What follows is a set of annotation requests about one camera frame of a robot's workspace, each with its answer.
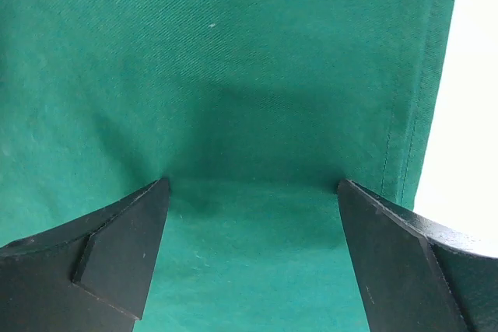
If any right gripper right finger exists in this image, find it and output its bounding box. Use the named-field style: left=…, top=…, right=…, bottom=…
left=337, top=180, right=497, bottom=331

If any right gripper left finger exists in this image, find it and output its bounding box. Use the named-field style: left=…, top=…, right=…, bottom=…
left=1, top=178, right=170, bottom=332

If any green surgical cloth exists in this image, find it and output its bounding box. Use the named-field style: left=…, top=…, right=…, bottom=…
left=1, top=0, right=454, bottom=331

